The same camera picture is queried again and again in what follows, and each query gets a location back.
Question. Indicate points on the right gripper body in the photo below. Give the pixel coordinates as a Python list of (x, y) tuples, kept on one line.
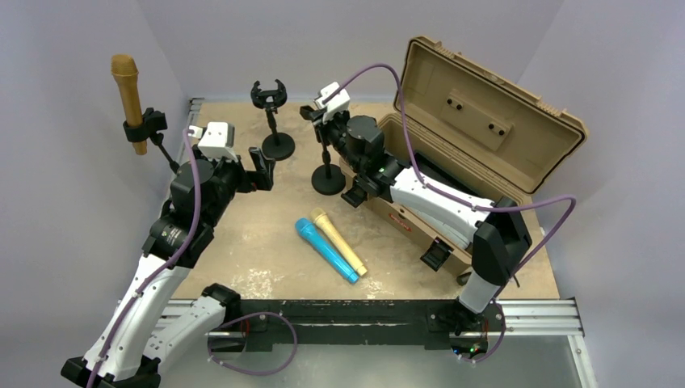
[(333, 132)]

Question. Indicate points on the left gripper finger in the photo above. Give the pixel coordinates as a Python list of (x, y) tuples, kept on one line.
[(262, 163), (259, 182)]

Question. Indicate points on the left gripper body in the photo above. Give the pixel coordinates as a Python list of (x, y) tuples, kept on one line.
[(231, 178)]

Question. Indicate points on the black shock mount mic stand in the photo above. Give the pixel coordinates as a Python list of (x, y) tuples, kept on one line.
[(277, 145)]

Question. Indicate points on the black stand with blue mic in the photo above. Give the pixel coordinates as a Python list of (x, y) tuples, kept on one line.
[(327, 179)]

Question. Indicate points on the cream beige microphone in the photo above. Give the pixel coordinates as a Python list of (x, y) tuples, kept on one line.
[(322, 221)]

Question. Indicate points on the blue microphone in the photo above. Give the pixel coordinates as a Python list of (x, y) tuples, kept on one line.
[(308, 231)]

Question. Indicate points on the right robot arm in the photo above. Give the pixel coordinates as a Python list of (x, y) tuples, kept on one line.
[(498, 239)]

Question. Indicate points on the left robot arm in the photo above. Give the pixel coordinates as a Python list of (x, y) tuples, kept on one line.
[(132, 351)]

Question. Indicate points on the black stand with brown mic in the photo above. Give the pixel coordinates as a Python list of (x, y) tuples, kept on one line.
[(153, 123)]

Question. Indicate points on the brown gold microphone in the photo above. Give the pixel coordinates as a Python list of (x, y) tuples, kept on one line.
[(125, 72)]

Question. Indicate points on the tan plastic tool case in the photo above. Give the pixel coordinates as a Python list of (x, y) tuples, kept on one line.
[(473, 130)]

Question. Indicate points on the small black cylinder on table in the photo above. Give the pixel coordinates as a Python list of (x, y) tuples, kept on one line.
[(463, 278)]

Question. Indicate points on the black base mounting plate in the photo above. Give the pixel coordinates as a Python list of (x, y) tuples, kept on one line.
[(438, 324)]

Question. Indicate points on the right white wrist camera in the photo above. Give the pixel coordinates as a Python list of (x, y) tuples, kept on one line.
[(329, 102)]

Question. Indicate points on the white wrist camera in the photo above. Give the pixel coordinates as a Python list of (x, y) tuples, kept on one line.
[(215, 140), (329, 102)]

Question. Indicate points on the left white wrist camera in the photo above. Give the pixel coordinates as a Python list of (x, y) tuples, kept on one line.
[(215, 140)]

